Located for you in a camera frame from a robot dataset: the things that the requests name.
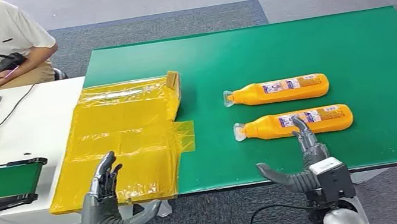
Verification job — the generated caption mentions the yellow plastic wrapped board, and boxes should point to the yellow plastic wrapped board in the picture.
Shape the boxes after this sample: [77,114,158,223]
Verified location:
[31,68,206,219]

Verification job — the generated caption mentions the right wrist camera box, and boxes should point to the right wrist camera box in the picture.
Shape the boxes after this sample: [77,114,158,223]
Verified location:
[307,154,358,206]

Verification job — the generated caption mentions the grey table foot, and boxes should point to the grey table foot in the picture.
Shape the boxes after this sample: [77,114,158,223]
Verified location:
[350,167,392,186]

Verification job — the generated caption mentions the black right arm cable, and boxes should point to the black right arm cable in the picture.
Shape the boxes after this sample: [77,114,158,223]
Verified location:
[247,197,321,224]

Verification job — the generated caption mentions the orange bottle with clear cap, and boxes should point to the orange bottle with clear cap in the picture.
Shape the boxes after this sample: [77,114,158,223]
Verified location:
[231,101,357,148]
[221,71,332,112]

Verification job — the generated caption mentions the black laptop cable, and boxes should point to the black laptop cable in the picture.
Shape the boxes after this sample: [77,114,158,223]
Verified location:
[0,84,43,131]

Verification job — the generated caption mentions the black chair base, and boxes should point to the black chair base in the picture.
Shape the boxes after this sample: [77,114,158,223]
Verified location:
[53,66,69,82]

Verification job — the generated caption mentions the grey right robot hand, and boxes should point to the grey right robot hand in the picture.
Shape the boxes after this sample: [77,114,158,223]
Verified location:
[249,110,337,201]

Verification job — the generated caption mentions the white table leg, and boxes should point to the white table leg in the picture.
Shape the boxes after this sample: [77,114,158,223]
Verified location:
[132,198,174,222]

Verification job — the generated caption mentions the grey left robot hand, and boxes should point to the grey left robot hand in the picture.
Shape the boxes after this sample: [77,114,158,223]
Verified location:
[70,144,166,224]

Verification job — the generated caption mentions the green table mat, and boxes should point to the green table mat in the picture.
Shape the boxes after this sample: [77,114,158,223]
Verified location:
[78,2,397,212]

